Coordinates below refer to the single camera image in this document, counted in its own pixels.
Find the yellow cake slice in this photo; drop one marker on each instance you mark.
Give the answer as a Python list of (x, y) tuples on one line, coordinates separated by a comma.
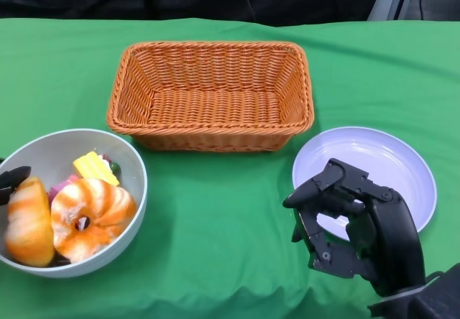
[(95, 168)]

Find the orange striped croissant bread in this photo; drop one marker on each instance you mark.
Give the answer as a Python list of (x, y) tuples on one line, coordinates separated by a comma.
[(27, 225)]

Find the pink cake slice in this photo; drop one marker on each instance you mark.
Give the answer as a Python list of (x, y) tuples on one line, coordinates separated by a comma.
[(59, 188)]

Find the grey round bowl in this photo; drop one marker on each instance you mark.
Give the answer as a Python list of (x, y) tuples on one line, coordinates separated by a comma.
[(54, 150)]

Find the lavender round plate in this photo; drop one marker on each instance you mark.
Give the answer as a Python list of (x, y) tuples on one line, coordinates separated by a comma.
[(388, 161)]

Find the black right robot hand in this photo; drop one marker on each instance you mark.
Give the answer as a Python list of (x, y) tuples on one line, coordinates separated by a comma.
[(391, 232)]

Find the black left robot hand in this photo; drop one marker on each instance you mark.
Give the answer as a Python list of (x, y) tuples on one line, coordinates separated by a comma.
[(14, 175)]

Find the orange wicker basket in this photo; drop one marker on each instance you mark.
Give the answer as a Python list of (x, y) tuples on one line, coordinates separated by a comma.
[(215, 110)]

